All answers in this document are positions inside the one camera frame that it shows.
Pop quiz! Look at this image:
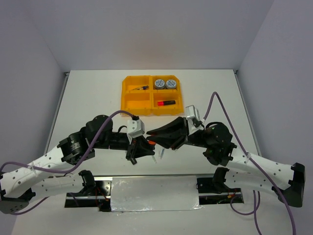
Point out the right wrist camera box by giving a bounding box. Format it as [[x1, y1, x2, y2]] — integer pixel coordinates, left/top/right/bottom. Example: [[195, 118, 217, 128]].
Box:
[[185, 105, 204, 135]]

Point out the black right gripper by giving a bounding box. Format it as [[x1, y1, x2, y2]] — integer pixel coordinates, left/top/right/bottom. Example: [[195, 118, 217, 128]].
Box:
[[144, 117, 209, 150]]

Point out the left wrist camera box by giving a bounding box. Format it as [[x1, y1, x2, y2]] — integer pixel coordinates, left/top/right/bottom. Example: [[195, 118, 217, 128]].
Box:
[[127, 119, 145, 139]]

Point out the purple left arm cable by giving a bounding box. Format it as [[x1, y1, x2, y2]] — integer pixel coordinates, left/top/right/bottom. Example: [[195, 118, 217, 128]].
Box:
[[0, 110, 137, 215]]

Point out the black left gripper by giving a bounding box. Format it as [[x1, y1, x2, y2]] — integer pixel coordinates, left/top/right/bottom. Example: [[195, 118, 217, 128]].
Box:
[[93, 131, 155, 159]]

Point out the black highlighter blue tip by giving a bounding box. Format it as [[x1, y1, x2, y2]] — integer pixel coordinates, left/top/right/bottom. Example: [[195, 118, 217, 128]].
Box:
[[129, 158, 137, 165]]

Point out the round blue-white tin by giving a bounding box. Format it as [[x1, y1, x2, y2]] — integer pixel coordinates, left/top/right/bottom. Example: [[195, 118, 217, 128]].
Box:
[[165, 79, 177, 90], [154, 79, 166, 90]]

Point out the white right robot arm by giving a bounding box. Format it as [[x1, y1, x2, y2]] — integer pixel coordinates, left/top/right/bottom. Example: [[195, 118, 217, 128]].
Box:
[[147, 117, 305, 208]]

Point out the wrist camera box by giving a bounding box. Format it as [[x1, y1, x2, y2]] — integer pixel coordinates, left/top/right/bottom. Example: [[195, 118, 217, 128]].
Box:
[[185, 105, 204, 135], [127, 119, 145, 139]]

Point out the foil-covered base plate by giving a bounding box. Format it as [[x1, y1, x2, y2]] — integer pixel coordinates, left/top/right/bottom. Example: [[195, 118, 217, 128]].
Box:
[[111, 176, 201, 212]]

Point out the small glue bottle blue cap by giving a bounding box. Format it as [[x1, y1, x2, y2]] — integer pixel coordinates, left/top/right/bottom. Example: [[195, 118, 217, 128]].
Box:
[[131, 85, 149, 91]]

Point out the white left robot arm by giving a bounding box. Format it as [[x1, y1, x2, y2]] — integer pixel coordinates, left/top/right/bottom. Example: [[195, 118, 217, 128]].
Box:
[[0, 115, 155, 215]]

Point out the black mounting rail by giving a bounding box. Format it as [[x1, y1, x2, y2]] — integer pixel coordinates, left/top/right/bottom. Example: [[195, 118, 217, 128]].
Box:
[[65, 174, 244, 212]]

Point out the orange four-compartment organizer tray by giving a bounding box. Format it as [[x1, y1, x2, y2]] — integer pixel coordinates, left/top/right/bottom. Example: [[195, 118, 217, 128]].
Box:
[[121, 75, 184, 116]]

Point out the black highlighter pink tip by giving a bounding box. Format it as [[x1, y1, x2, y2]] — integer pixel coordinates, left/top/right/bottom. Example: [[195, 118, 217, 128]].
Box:
[[157, 100, 176, 106]]

